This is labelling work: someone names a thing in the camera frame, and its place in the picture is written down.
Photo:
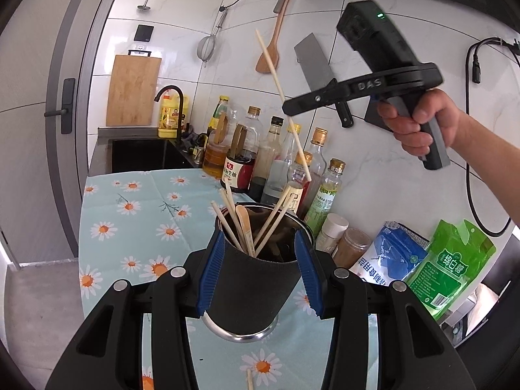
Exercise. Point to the wooden spatula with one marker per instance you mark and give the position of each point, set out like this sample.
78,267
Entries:
270,55

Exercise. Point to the small black wall switch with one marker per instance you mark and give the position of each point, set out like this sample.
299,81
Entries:
144,32

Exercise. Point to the person's right forearm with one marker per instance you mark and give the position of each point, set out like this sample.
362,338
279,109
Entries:
487,158

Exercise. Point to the kitchen cleaver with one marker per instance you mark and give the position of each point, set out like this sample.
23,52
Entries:
315,61

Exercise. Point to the metal mesh strainer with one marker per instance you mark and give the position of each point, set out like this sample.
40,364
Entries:
206,50

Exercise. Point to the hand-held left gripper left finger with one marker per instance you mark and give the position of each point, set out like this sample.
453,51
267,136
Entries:
211,276

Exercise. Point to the white lid spice jar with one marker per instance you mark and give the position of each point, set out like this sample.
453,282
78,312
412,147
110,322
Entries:
333,225

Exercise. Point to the brown spice jar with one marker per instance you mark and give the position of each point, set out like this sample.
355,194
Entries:
351,248

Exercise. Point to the black kitchen sink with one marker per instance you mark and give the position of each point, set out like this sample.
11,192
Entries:
138,154

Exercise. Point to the green sugar bag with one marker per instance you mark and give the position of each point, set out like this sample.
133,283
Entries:
451,268

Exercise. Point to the row of condiment bottles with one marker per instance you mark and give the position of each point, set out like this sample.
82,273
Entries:
239,162

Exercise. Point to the blue white salt bag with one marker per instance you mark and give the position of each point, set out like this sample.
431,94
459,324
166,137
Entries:
386,256

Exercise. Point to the black cylindrical utensil holder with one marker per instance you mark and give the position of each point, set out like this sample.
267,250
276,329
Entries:
252,288

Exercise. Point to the daisy print tablecloth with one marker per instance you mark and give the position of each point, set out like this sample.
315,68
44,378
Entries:
122,252

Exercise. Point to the wooden cutting board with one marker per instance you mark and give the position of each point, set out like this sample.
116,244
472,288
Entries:
134,89

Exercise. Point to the wooden chopstick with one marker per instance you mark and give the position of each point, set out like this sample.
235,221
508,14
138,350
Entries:
223,221
276,77
233,216
276,211
280,221
250,378

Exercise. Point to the grey door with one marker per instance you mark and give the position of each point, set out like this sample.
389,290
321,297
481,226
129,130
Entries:
32,130

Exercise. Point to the black kitchen faucet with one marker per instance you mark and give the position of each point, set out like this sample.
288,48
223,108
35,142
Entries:
168,88

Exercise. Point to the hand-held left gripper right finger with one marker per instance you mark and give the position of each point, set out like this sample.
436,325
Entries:
308,276

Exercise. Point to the black wall socket panel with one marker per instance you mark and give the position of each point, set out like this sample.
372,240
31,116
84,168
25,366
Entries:
371,113

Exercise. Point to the person's right hand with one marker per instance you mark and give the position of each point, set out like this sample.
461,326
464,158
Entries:
406,134

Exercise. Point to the yellow oil jug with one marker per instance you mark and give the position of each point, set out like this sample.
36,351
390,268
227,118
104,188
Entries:
167,118

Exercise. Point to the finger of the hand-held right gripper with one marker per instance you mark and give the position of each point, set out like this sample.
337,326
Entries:
325,95

